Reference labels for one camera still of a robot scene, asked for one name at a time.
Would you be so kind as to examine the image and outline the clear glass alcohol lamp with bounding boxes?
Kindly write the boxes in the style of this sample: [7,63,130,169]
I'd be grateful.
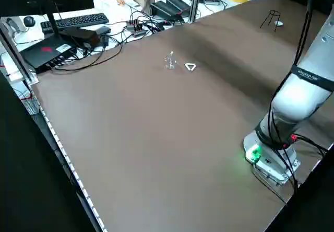
[163,50,180,70]

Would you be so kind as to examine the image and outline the black metal tripod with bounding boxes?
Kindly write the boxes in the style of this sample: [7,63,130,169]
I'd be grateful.
[259,10,282,31]

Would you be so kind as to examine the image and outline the grey usb hub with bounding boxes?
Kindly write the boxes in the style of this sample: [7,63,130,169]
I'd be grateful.
[126,19,147,37]

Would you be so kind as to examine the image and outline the black angled stand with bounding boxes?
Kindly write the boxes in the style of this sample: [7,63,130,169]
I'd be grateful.
[165,0,193,15]
[150,1,185,21]

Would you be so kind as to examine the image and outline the dark brown box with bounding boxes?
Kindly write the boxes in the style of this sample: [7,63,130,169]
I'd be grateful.
[59,27,100,50]

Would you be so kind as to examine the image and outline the black keyboard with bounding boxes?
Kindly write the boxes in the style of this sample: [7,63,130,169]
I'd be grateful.
[40,13,110,32]

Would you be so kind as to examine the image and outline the black box with red logo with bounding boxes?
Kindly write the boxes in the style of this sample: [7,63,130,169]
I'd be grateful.
[19,34,79,74]

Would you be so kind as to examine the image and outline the black desk cable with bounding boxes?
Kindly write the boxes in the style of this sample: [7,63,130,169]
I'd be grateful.
[51,42,123,72]

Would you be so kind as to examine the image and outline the aluminium frame post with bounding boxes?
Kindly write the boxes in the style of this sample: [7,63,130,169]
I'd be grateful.
[189,0,203,24]

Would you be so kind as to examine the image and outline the black base cable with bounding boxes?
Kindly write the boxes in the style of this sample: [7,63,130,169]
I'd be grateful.
[252,134,328,204]

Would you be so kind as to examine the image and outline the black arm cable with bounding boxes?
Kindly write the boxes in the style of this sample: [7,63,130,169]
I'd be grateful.
[268,0,314,149]

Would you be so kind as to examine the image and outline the aluminium corner post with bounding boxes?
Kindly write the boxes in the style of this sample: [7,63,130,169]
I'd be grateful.
[0,20,39,84]

